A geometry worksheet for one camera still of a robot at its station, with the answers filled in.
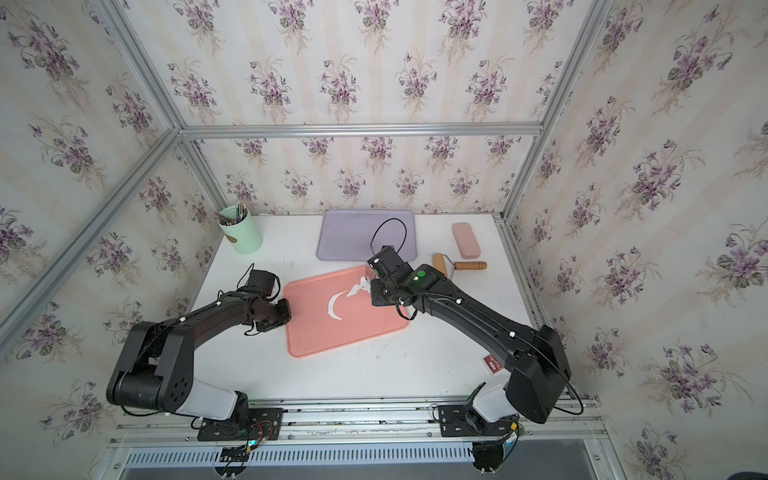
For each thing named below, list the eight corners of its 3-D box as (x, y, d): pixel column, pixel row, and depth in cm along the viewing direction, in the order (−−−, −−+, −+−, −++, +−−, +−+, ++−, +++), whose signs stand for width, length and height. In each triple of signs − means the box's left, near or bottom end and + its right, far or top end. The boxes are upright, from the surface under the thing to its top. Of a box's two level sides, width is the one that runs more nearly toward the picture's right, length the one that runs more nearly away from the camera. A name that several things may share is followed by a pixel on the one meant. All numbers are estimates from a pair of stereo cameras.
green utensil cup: (229, 254, 110) (209, 225, 98) (238, 232, 118) (221, 202, 105) (258, 254, 110) (242, 225, 98) (266, 232, 118) (252, 202, 105)
